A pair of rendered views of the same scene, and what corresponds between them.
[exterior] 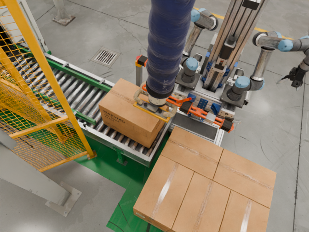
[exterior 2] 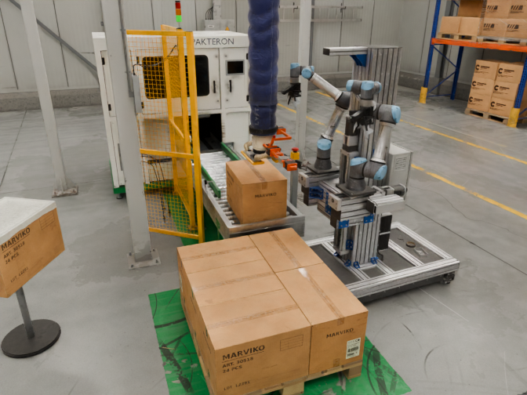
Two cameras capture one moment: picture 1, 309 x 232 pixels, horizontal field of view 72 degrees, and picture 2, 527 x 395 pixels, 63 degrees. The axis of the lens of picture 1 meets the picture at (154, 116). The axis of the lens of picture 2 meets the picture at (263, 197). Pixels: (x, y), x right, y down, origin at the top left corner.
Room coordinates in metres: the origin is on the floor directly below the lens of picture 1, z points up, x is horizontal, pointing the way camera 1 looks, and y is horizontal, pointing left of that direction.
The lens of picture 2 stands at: (-1.15, -2.63, 2.29)
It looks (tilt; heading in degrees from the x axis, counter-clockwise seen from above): 24 degrees down; 50
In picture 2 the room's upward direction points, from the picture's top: straight up
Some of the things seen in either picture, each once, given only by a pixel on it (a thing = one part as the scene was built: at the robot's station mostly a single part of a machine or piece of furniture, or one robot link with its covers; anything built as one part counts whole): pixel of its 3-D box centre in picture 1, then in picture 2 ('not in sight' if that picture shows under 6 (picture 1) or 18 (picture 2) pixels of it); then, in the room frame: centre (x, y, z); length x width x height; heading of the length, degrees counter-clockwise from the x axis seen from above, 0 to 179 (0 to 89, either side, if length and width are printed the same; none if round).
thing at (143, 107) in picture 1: (152, 108); (252, 155); (0.98, 0.02, 1.17); 0.34 x 0.10 x 0.05; 69
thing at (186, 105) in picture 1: (185, 106); (273, 150); (0.98, -0.24, 1.28); 0.10 x 0.08 x 0.06; 159
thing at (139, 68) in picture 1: (139, 88); (293, 198); (1.70, 0.25, 0.50); 0.07 x 0.07 x 1.00; 70
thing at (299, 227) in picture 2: (162, 139); (267, 234); (1.04, -0.12, 0.48); 0.70 x 0.03 x 0.15; 160
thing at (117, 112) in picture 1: (134, 113); (255, 190); (1.17, 0.21, 0.75); 0.60 x 0.40 x 0.40; 68
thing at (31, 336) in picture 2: not in sight; (23, 305); (-0.81, 0.43, 0.31); 0.40 x 0.40 x 0.62
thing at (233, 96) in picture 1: (235, 92); (356, 181); (1.36, -0.76, 1.09); 0.15 x 0.15 x 0.10
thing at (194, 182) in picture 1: (203, 193); (261, 298); (0.53, -0.65, 0.34); 1.20 x 1.00 x 0.40; 70
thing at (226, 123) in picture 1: (226, 125); (289, 165); (0.85, -0.57, 1.28); 0.08 x 0.07 x 0.05; 69
